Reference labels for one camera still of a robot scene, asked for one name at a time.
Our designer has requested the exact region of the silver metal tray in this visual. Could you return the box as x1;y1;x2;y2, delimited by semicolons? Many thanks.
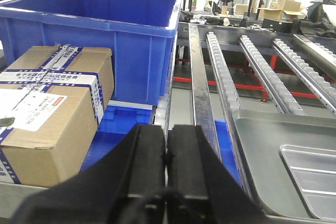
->
233;110;335;222

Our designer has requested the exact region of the taped cardboard box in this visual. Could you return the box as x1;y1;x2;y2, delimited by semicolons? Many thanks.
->
1;45;114;187

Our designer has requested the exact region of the paper cup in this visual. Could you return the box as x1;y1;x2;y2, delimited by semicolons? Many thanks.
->
223;18;230;26

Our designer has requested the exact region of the flat steel divider rail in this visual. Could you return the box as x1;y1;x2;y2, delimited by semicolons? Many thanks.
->
188;23;221;158

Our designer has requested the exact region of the lower blue plastic bin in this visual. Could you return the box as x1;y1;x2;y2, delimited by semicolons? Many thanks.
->
80;104;242;185

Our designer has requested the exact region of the roller track rail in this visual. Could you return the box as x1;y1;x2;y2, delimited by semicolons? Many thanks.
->
292;35;335;75
205;31;242;120
272;38;335;116
239;35;306;116

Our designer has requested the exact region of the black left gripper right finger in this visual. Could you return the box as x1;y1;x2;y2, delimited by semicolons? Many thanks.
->
167;125;265;223

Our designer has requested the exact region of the open cardboard boxes background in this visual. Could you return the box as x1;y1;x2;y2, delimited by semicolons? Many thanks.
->
249;0;307;21

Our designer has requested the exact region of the large blue plastic bin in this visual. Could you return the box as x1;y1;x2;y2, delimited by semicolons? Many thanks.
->
1;0;181;105

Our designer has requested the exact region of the black background work table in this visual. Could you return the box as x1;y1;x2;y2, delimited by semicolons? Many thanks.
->
179;11;293;33

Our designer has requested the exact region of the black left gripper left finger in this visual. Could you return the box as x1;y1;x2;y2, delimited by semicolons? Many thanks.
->
10;124;165;223

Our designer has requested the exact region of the red metal floor frame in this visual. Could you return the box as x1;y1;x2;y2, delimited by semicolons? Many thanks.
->
174;53;317;104

